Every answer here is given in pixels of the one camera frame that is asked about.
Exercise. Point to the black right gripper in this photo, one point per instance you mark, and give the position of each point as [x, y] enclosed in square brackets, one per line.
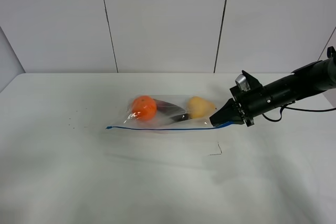
[228, 115]

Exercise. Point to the clear zip bag blue zipper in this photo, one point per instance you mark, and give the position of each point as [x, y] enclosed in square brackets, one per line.
[161, 122]

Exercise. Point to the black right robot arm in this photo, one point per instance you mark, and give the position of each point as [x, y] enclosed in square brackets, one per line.
[250, 98]

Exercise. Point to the yellow pear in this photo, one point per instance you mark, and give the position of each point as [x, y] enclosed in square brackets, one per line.
[199, 108]

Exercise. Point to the dark purple eggplant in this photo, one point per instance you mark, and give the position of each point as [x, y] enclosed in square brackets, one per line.
[173, 111]

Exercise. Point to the orange fruit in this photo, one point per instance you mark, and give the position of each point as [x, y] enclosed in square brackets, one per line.
[144, 108]

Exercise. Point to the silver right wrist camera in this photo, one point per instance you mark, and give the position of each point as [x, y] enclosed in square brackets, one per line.
[242, 83]

